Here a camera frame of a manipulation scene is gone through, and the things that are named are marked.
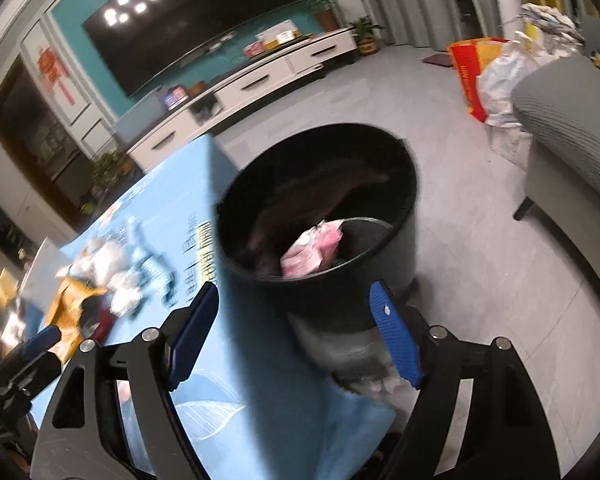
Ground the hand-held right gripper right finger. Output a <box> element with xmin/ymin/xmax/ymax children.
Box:
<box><xmin>369</xmin><ymin>280</ymin><xmax>561</xmax><ymax>480</ymax></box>

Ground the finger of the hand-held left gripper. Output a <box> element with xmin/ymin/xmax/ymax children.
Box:
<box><xmin>0</xmin><ymin>327</ymin><xmax>63</xmax><ymax>391</ymax></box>

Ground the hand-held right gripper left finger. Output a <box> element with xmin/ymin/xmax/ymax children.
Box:
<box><xmin>30</xmin><ymin>281</ymin><xmax>221</xmax><ymax>480</ymax></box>

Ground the black trash bin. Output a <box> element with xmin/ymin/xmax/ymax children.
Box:
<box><xmin>215</xmin><ymin>122</ymin><xmax>422</xmax><ymax>391</ymax></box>

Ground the yellow snack packet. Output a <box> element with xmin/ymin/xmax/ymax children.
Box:
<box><xmin>42</xmin><ymin>277</ymin><xmax>108</xmax><ymax>366</ymax></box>

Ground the blue printed tablecloth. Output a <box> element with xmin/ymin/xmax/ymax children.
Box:
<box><xmin>30</xmin><ymin>135</ymin><xmax>398</xmax><ymax>480</ymax></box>

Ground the crumpled white paper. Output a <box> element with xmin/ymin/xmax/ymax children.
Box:
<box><xmin>79</xmin><ymin>237</ymin><xmax>131</xmax><ymax>281</ymax></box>
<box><xmin>107</xmin><ymin>272</ymin><xmax>146</xmax><ymax>318</ymax></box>

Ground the pink packet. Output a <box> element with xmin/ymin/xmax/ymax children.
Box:
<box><xmin>280</xmin><ymin>219</ymin><xmax>346</xmax><ymax>278</ymax></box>

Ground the large bushy potted plant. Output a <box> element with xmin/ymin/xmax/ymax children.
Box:
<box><xmin>91</xmin><ymin>147</ymin><xmax>136</xmax><ymax>196</ymax></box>

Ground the white flat panel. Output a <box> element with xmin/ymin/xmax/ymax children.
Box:
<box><xmin>115</xmin><ymin>92</ymin><xmax>166</xmax><ymax>136</ymax></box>

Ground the small blue red box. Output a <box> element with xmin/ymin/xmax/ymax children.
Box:
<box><xmin>164</xmin><ymin>86</ymin><xmax>188</xmax><ymax>110</ymax></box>

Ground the white television cabinet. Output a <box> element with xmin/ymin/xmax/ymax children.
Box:
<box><xmin>127</xmin><ymin>27</ymin><xmax>358</xmax><ymax>173</ymax></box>

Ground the red yellow bag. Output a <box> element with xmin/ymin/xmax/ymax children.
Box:
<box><xmin>448</xmin><ymin>37</ymin><xmax>511</xmax><ymax>123</ymax></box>

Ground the grey sofa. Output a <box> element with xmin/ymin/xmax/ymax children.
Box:
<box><xmin>510</xmin><ymin>55</ymin><xmax>600</xmax><ymax>321</ymax></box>

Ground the white plastic bag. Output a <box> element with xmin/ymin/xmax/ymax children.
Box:
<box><xmin>477</xmin><ymin>40</ymin><xmax>546</xmax><ymax>131</ymax></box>

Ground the large black television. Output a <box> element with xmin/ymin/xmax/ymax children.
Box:
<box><xmin>82</xmin><ymin>0</ymin><xmax>306</xmax><ymax>98</ymax></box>

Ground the orange white box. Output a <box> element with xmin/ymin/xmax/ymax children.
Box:
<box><xmin>256</xmin><ymin>19</ymin><xmax>301</xmax><ymax>47</ymax></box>

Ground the potted plant brown pot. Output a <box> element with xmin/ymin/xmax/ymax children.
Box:
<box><xmin>302</xmin><ymin>0</ymin><xmax>343</xmax><ymax>33</ymax></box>

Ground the white yellow cloth pile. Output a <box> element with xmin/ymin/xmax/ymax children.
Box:
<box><xmin>517</xmin><ymin>2</ymin><xmax>588</xmax><ymax>56</ymax></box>

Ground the red wall ornament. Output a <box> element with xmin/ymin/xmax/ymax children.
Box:
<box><xmin>34</xmin><ymin>45</ymin><xmax>78</xmax><ymax>108</ymax></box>

